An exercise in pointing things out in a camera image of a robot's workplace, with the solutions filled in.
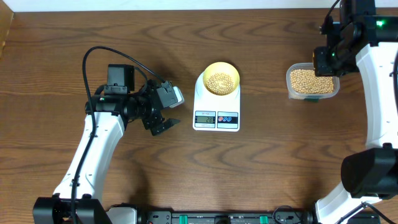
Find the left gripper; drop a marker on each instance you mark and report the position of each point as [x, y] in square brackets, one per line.
[153, 109]

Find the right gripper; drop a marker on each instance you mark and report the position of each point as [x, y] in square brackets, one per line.
[320, 67]

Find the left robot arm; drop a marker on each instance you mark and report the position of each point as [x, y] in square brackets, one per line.
[77, 199]

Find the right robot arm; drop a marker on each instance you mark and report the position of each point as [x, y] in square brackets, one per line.
[363, 41]

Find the white digital kitchen scale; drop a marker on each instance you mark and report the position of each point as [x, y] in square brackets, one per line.
[214, 112]

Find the soybeans in bowl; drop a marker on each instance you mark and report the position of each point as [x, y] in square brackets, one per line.
[220, 84]

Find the pale yellow bowl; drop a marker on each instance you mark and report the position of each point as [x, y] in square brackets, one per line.
[222, 67]

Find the soybeans in container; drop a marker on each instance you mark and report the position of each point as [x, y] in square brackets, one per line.
[305, 81]

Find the clear plastic bean container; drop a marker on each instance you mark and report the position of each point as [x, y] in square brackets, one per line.
[301, 96]

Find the green tape strip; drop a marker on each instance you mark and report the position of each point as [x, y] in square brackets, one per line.
[313, 100]

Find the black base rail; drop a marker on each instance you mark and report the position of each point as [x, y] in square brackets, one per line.
[217, 217]

